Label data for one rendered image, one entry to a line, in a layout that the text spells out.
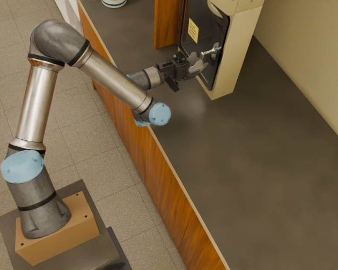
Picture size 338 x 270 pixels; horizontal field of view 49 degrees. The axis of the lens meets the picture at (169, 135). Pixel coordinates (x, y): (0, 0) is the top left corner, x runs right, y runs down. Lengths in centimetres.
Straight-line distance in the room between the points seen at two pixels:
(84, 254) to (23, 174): 37
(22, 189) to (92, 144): 149
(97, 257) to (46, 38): 72
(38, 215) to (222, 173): 69
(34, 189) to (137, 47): 92
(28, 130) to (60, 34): 32
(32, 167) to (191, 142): 65
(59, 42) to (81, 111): 164
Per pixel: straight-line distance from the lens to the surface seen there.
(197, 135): 150
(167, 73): 137
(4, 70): 311
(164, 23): 170
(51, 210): 115
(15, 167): 111
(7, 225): 141
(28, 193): 113
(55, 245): 125
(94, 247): 132
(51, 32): 114
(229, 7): 124
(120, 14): 195
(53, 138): 264
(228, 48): 139
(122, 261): 225
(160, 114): 120
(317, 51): 167
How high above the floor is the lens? 221
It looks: 59 degrees down
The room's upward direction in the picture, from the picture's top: 7 degrees clockwise
